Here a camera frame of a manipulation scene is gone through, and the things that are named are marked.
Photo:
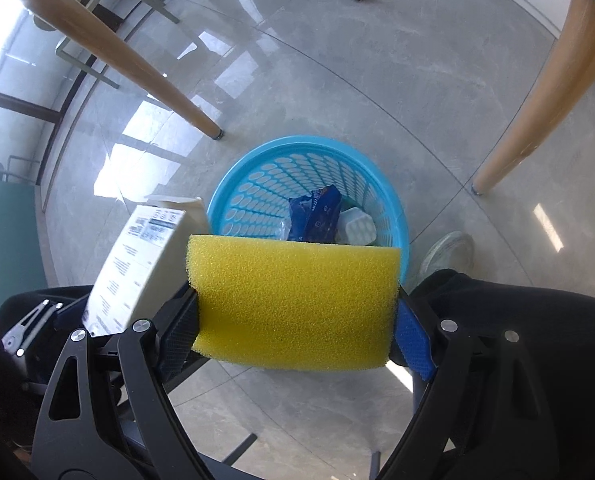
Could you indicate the yellow sponge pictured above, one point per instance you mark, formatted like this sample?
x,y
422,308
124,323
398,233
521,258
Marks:
x,y
292,300

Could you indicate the blue plastic waste basket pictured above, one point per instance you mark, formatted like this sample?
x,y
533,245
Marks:
x,y
302,141

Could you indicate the round white wooden-legged table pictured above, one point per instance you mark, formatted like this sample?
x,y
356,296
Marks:
x,y
127,60

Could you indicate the person's white shoe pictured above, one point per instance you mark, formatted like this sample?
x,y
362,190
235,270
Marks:
x,y
447,255

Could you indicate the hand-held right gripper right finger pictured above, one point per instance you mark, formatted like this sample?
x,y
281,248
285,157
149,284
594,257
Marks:
x,y
417,347

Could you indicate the blue snack bag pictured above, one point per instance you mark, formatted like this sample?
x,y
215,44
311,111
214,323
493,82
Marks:
x,y
312,217

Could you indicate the clear plastic bag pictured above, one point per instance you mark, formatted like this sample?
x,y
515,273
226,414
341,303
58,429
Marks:
x,y
282,230

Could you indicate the person's black trouser leg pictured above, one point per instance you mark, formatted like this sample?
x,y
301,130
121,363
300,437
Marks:
x,y
502,305

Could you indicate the black window frame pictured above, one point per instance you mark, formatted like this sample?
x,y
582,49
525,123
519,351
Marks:
x,y
17,102

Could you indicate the white plastic container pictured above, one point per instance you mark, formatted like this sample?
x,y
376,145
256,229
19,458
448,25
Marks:
x,y
357,227

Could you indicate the teal panel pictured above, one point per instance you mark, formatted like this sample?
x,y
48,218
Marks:
x,y
7,240

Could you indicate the white cardboard box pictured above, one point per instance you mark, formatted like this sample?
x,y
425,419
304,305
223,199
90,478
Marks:
x,y
137,260

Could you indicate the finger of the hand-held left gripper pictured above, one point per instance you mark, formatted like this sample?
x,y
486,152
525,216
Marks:
x,y
69,317

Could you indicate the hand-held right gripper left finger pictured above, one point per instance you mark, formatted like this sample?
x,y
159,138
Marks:
x,y
177,340

